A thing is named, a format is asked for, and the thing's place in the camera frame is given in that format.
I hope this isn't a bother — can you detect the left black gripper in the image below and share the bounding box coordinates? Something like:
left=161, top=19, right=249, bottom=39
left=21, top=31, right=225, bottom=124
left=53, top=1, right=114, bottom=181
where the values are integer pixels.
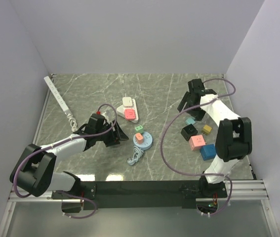
left=95, top=120, right=128, bottom=147

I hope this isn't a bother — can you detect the green charger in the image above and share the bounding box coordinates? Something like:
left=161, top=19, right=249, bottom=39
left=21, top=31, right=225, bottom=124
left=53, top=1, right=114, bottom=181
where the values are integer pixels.
left=135, top=125, right=144, bottom=133

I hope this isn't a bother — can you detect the salmon usb-c charger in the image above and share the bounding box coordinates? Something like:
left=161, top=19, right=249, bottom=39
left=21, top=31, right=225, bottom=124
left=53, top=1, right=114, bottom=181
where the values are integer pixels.
left=135, top=133, right=144, bottom=144

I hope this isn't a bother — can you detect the round blue power hub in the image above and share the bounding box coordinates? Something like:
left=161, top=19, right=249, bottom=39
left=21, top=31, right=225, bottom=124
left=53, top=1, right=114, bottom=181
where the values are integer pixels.
left=127, top=131, right=153, bottom=165

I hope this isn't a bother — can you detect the teal charger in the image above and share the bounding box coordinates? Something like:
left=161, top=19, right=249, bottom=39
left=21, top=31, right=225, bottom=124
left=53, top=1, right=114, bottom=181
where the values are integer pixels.
left=185, top=118, right=196, bottom=125

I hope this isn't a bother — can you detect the black cube socket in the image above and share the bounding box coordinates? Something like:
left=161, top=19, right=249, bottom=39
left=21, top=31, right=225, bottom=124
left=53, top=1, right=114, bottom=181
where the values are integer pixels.
left=181, top=124, right=198, bottom=141

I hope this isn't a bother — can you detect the yellow usb charger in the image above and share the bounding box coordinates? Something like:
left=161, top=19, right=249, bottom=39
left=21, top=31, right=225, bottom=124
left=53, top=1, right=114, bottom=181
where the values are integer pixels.
left=202, top=124, right=212, bottom=135

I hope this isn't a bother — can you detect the pink cube socket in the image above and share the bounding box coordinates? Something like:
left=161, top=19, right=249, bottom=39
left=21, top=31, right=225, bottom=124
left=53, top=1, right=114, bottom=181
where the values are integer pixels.
left=189, top=135, right=206, bottom=151

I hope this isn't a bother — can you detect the long white power strip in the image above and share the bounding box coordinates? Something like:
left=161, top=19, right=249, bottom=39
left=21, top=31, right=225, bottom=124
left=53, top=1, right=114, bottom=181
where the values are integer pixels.
left=43, top=76, right=78, bottom=132

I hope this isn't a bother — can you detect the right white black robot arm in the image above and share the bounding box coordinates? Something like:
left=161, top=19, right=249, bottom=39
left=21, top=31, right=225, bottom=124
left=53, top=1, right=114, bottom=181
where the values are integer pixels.
left=177, top=90, right=252, bottom=197

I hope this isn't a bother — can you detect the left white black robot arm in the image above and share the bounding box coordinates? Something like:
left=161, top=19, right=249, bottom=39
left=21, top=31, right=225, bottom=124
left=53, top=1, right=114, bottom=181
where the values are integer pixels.
left=9, top=118, right=129, bottom=198

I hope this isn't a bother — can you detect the pink square plug adapter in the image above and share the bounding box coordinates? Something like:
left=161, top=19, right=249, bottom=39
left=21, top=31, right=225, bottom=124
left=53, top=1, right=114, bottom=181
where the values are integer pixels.
left=124, top=108, right=136, bottom=121

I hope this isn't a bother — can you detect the white square plug adapter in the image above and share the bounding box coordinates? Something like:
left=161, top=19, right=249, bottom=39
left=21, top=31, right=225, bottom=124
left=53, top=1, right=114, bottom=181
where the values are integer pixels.
left=122, top=97, right=133, bottom=107

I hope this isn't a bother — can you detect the blue cube socket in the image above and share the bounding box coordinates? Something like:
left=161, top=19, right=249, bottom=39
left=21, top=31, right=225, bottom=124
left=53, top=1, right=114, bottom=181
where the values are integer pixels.
left=200, top=144, right=216, bottom=161

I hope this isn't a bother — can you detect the white flat power strip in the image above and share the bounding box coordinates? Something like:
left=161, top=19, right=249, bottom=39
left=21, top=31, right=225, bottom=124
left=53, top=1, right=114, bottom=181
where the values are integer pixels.
left=116, top=97, right=139, bottom=123

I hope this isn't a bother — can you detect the black mounting base bar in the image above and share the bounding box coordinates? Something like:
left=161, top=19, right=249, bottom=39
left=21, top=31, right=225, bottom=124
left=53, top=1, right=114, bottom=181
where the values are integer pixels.
left=51, top=180, right=228, bottom=213

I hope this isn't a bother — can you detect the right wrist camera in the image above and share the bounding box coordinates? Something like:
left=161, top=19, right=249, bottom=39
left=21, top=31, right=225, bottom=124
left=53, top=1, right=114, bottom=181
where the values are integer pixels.
left=188, top=79, right=205, bottom=94

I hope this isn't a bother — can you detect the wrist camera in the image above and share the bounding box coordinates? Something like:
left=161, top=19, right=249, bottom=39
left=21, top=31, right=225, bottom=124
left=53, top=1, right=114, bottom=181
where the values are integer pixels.
left=188, top=79, right=205, bottom=94
left=85, top=113, right=105, bottom=134

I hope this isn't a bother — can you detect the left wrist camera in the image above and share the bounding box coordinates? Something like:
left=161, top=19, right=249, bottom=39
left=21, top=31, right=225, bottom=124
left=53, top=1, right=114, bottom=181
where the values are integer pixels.
left=85, top=113, right=105, bottom=134

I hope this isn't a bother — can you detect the aluminium rail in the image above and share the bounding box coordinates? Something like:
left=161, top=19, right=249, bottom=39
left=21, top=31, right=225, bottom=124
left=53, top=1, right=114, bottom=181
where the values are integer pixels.
left=8, top=180, right=269, bottom=202

